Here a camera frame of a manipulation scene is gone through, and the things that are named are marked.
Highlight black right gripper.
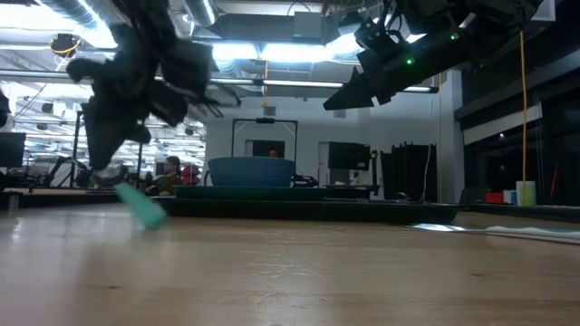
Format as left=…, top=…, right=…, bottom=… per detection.
left=323, top=13, right=477, bottom=111

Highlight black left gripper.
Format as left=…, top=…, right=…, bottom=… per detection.
left=65, top=24, right=214, bottom=172

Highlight teal-handled metal spoon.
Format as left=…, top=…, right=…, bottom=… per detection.
left=92, top=165, right=168, bottom=230

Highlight light blue bowl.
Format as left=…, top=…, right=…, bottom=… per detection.
left=207, top=156, right=296, bottom=188

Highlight green ridged plate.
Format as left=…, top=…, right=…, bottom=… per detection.
left=172, top=185, right=326, bottom=202

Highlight dark green tray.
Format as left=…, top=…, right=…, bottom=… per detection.
left=149, top=195, right=463, bottom=225

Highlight long ceiling light bar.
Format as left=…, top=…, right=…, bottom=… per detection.
left=0, top=70, right=440, bottom=94

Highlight black computer monitor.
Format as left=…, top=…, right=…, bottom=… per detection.
left=0, top=131, right=27, bottom=168
left=328, top=141, right=372, bottom=172

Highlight red chair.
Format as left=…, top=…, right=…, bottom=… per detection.
left=179, top=163, right=202, bottom=187

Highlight black folding panels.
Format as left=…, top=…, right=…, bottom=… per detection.
left=380, top=142, right=439, bottom=204

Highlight black background desk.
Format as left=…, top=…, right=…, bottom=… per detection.
left=324, top=184, right=381, bottom=200

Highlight pale green cup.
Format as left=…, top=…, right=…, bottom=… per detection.
left=516, top=180, right=537, bottom=207

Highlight white and teal knife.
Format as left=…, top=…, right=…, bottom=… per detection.
left=410, top=221, right=580, bottom=246

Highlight black monitor stand post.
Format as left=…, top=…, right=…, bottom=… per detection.
left=370, top=149, right=380, bottom=187

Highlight silver ceiling duct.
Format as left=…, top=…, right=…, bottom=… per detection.
left=183, top=0, right=218, bottom=28

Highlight black table frame rail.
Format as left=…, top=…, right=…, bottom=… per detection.
left=0, top=189, right=580, bottom=224

